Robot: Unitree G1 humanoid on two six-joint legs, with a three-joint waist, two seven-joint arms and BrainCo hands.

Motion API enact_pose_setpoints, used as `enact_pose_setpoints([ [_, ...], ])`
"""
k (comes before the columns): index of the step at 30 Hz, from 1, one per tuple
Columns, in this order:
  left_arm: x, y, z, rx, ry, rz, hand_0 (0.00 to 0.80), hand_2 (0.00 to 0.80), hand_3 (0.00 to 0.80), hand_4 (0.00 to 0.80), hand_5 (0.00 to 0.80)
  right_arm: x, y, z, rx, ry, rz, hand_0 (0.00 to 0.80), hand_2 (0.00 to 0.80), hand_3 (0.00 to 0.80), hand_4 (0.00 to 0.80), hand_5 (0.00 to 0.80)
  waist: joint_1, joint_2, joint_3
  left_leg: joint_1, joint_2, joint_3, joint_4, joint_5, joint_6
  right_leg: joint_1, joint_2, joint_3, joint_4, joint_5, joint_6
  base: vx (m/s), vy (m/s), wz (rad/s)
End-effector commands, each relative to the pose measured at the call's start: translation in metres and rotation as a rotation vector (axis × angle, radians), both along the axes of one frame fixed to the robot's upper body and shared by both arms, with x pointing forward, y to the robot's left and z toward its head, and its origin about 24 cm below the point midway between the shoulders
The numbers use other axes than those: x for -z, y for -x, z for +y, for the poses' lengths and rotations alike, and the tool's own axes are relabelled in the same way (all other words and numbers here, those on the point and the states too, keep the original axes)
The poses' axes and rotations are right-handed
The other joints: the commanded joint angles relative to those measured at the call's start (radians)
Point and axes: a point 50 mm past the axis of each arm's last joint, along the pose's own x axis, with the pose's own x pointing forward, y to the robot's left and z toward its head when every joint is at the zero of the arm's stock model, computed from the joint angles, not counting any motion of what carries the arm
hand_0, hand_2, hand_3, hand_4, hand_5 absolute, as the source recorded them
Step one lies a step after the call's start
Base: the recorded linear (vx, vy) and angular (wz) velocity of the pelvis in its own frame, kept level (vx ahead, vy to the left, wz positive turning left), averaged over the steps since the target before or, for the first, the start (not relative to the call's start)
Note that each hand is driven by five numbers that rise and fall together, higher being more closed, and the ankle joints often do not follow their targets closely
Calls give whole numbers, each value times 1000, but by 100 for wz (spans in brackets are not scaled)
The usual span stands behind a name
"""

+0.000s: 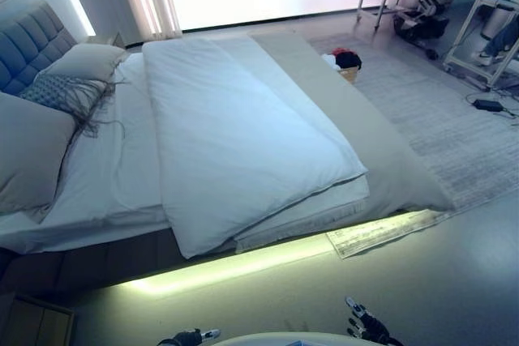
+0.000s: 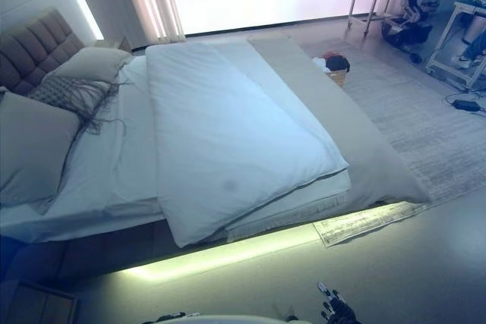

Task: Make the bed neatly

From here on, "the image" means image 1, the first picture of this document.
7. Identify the black power adapter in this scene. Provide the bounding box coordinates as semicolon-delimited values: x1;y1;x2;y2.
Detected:
473;98;504;111

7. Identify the dark brown bed frame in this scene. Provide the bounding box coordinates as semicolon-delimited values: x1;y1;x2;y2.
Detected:
0;224;240;306

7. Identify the small beige pillow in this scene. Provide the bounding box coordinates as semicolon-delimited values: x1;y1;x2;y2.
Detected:
38;42;127;82

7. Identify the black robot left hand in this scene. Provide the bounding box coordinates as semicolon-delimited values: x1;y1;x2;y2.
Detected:
157;327;221;346

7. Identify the white sneaker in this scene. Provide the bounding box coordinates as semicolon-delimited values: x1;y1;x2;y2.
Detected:
474;50;506;66

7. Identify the large beige pillow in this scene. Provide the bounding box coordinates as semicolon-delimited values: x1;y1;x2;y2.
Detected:
0;90;78;224

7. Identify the white frame cart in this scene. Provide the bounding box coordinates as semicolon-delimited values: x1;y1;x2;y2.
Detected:
442;0;519;92

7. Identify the black garment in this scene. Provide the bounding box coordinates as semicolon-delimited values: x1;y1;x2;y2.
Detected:
335;52;363;70

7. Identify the patterned fringed cushion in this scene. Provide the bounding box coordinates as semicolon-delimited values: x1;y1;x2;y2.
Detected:
18;73;131;144

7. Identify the blue jeans person leg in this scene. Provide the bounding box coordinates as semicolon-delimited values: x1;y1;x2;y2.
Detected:
482;17;519;55

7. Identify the tan laundry basket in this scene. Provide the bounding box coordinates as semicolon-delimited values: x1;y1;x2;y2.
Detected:
338;64;361;84

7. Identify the white duvet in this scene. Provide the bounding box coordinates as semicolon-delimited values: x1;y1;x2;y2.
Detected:
142;36;370;260

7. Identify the white bed sheet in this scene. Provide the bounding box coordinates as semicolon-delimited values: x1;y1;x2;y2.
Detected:
0;52;171;254

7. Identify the grey tufted headboard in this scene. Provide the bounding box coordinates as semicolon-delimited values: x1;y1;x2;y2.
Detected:
0;0;78;94

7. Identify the black white wheeled robot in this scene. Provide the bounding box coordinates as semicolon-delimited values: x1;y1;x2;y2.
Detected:
392;0;475;59

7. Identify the grey striped rug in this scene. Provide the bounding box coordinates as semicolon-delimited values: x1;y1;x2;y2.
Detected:
303;32;519;260

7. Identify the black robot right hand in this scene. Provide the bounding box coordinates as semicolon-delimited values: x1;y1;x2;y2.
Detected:
344;296;403;346

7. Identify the large wooden nightstand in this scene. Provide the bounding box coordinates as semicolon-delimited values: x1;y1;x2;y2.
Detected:
0;295;76;346

